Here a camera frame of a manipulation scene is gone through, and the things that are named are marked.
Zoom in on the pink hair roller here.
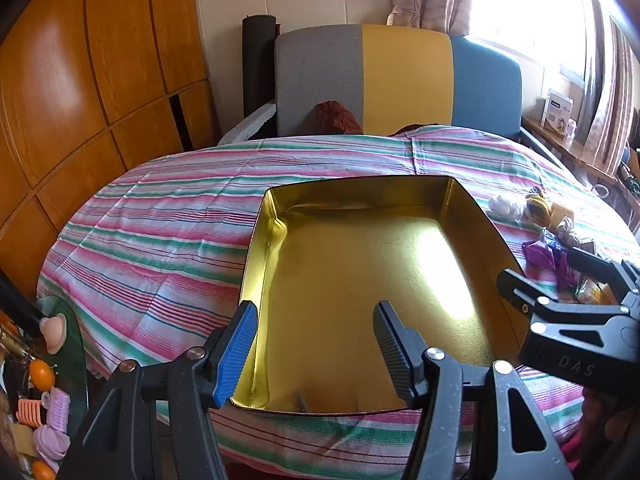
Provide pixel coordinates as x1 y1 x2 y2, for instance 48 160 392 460
42 389 71 431

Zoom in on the window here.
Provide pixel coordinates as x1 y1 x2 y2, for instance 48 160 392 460
467 0 601 86

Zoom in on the black rolled mat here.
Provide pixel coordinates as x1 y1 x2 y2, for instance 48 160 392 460
242 14 277 121

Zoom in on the grey yellow blue sofa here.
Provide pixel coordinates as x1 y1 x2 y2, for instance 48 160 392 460
220 24 566 171

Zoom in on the white knotted cloth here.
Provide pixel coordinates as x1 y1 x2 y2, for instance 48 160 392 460
555 215 581 248

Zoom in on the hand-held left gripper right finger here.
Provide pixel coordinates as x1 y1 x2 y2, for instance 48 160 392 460
372 300 573 480

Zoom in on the dark red cloth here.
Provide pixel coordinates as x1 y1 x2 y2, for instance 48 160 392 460
387 122 451 137

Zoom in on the brown plush toy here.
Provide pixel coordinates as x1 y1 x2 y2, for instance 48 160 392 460
314 101 363 136

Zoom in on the glass side table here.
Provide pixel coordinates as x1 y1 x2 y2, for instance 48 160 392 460
35 295 90 411

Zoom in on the striped curtain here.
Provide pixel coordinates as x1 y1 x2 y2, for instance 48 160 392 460
582 0 640 171

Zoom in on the white carton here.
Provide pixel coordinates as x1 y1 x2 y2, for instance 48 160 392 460
542 88 573 133

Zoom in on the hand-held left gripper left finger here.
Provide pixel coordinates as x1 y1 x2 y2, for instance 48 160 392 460
65 300 259 480

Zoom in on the orange ribbed coil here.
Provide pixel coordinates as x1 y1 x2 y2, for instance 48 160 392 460
17 397 47 428

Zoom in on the purple toy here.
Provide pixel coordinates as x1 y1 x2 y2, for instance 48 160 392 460
521 239 558 267

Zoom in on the pink round cap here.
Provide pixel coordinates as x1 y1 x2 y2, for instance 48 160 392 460
40 312 68 353

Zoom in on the gold tin box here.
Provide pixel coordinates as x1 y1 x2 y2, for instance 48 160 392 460
235 175 526 416

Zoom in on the wooden side shelf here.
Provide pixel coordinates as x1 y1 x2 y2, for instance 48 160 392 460
520 115 621 186

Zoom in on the yellow knit glove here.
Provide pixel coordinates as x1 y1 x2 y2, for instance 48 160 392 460
522 187 571 233

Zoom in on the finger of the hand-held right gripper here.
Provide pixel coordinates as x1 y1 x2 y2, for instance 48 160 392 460
569 248 640 307
496 269 551 321

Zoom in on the wooden wardrobe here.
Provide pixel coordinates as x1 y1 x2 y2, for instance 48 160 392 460
0 0 221 286

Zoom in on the white plastic bag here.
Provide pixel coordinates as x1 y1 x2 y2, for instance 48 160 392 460
487 192 526 221

